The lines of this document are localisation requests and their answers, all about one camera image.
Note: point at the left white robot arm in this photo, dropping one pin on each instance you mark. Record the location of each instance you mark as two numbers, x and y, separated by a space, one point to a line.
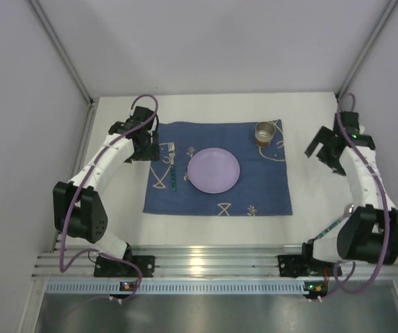
77 207

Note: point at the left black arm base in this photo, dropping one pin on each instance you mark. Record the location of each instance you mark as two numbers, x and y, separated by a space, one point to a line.
107 268

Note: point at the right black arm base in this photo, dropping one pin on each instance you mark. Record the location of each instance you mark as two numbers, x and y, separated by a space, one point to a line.
303 264

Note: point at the aluminium frame post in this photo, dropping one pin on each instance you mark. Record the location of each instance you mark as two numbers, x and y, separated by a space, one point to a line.
49 30
373 37

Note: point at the teal-handled fork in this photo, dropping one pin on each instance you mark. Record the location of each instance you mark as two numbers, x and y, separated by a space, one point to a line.
171 154

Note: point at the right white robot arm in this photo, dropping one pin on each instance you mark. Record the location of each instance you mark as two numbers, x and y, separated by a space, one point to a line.
370 234

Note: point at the right aluminium frame post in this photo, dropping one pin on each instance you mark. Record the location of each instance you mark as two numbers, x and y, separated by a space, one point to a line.
373 37

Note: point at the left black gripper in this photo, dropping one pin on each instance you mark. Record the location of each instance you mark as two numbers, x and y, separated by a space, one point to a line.
151 149

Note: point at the aluminium mounting rail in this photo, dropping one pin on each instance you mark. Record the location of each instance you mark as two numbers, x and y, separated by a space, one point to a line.
202 262

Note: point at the metal cup with cork base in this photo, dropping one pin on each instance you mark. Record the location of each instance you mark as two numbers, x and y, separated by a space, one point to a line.
264 133

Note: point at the perforated cable duct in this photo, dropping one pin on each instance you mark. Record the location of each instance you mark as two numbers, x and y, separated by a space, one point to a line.
179 287

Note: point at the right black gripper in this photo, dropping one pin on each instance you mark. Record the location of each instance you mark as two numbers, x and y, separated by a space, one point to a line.
327 151

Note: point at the left aluminium frame post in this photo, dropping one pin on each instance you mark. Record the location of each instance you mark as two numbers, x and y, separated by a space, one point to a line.
49 30

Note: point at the teal-handled spoon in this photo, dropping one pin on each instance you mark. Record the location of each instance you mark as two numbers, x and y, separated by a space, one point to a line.
347 213

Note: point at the purple bowl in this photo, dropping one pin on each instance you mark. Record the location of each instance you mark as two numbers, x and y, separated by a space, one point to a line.
213 170

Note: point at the blue fish-print cloth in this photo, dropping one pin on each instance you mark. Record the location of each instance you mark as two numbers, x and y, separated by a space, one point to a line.
261 190

